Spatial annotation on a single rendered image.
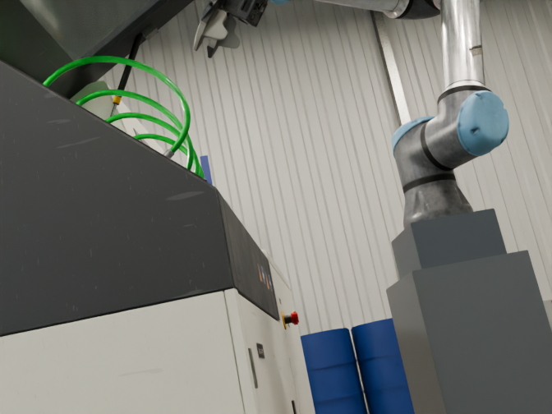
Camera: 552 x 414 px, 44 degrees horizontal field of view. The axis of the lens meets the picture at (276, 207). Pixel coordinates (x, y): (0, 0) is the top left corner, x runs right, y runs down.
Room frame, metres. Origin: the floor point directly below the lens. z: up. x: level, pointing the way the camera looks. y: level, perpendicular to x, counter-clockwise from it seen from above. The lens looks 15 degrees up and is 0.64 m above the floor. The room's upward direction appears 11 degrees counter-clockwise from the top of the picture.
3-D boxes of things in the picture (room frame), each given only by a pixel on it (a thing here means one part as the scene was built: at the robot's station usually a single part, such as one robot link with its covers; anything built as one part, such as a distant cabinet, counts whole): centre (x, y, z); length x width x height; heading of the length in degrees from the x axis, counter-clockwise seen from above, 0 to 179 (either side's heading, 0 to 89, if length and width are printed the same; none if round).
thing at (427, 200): (1.45, -0.34, 0.95); 0.15 x 0.15 x 0.10
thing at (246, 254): (1.37, 0.09, 0.87); 0.62 x 0.04 x 0.16; 177
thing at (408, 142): (1.44, -0.34, 1.07); 0.13 x 0.12 x 0.14; 34
